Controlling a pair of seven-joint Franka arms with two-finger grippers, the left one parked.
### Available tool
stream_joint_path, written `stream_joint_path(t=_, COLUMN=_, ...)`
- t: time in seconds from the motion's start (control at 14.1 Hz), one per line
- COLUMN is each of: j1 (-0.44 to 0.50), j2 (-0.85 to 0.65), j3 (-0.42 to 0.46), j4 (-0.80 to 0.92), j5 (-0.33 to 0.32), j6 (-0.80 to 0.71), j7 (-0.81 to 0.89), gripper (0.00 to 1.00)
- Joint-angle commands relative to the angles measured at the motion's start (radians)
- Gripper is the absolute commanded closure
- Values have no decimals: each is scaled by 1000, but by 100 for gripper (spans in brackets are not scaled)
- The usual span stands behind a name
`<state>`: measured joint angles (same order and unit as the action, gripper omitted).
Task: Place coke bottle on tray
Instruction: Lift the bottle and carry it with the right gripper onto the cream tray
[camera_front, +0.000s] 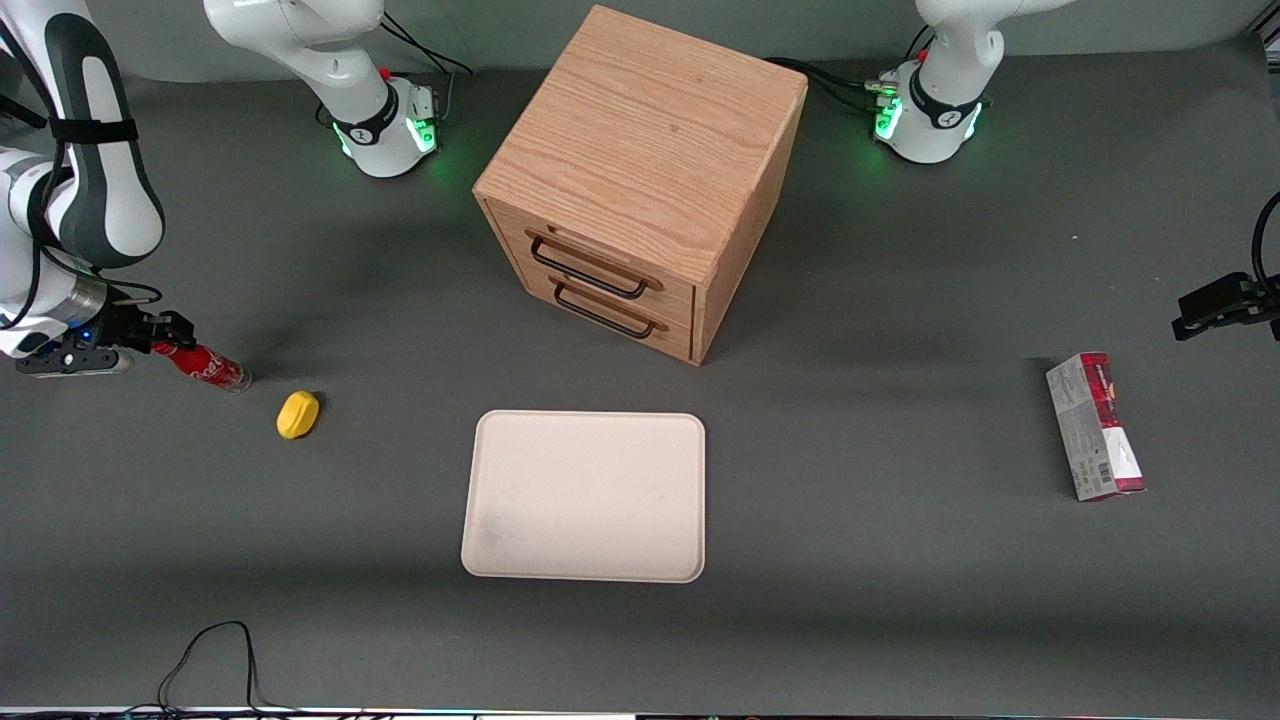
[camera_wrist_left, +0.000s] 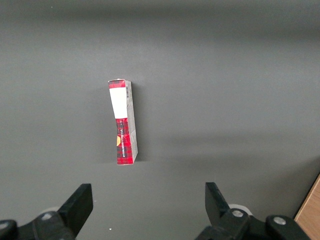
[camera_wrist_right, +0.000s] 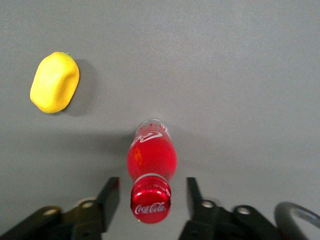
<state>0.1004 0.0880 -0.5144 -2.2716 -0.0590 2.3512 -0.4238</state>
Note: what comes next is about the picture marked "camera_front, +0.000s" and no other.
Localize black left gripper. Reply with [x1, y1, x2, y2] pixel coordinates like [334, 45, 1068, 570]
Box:
[1171, 272, 1280, 343]

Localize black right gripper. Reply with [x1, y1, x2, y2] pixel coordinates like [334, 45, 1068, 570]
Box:
[38, 303, 197, 363]

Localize red coke bottle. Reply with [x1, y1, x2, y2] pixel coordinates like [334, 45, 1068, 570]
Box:
[152, 340, 254, 394]

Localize beige plastic tray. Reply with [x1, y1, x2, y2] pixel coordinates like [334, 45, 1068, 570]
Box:
[460, 409, 707, 585]

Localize yellow lemon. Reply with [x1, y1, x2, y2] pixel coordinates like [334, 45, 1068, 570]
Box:
[276, 390, 322, 441]

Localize grey and red carton box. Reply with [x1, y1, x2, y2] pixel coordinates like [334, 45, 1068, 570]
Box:
[1045, 351, 1148, 503]

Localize wide wooden drawer front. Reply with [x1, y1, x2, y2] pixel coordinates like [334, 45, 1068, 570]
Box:
[494, 203, 699, 319]

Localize narrow wooden drawer front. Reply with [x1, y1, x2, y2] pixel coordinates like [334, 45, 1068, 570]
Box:
[520, 268, 697, 363]

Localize wooden drawer cabinet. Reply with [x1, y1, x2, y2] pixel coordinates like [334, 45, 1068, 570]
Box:
[472, 4, 810, 368]

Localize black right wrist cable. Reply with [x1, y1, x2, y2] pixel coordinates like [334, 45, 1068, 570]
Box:
[36, 244, 163, 305]

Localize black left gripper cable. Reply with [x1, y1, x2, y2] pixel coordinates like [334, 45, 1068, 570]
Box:
[1250, 190, 1280, 293]

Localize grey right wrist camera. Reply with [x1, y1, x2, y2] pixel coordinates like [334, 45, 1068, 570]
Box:
[14, 345, 137, 379]

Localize thin black looped cable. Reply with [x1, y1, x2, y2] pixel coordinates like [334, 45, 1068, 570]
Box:
[157, 620, 301, 717]

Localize black right arm base cables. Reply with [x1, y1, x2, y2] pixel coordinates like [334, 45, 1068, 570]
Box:
[317, 12, 474, 127]

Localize black arm base cables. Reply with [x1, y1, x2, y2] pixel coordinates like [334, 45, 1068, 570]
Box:
[317, 12, 474, 127]
[764, 26, 937, 117]

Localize long black drawer handle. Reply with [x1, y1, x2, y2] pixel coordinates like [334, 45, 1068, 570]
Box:
[526, 231, 664, 301]

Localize black left arm base cables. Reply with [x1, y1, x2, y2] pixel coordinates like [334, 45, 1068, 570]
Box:
[764, 26, 937, 117]

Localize short black drawer handle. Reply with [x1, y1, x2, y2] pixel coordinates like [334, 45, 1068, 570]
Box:
[549, 277, 669, 341]

